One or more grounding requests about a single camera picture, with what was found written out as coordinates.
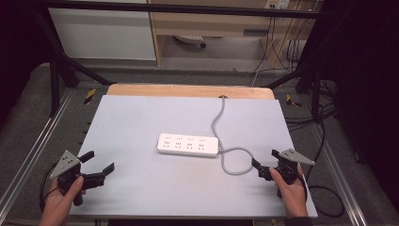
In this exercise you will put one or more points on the black metal frame bar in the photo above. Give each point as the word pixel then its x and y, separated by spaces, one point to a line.
pixel 175 8

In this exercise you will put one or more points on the white wall socket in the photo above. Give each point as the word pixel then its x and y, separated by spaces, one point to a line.
pixel 277 4

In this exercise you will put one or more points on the person's right hand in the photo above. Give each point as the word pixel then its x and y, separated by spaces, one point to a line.
pixel 293 197

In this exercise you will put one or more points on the white cabinet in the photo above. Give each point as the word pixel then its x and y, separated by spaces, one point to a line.
pixel 103 34

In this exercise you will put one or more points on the black metal stand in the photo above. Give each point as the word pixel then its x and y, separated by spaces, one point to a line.
pixel 309 78
pixel 59 69

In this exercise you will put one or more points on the aluminium floor rail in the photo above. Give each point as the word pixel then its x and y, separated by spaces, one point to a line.
pixel 342 179
pixel 34 147

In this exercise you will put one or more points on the person's left hand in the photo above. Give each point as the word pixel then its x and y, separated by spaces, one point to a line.
pixel 58 204

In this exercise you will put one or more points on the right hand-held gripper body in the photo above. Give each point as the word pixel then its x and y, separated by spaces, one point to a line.
pixel 290 163

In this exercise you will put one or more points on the yellow black floor tape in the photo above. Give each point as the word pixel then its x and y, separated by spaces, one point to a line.
pixel 90 96
pixel 292 101

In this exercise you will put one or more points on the light wooden table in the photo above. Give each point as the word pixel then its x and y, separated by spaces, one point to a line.
pixel 188 91

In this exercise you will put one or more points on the white power strip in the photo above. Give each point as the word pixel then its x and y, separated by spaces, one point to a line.
pixel 188 145

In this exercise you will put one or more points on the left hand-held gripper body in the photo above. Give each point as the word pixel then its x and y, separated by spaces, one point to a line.
pixel 65 163

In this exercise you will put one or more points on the light wooden desk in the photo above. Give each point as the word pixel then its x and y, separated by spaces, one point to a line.
pixel 213 23

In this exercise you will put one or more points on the white device under desk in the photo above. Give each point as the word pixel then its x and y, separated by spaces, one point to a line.
pixel 189 40

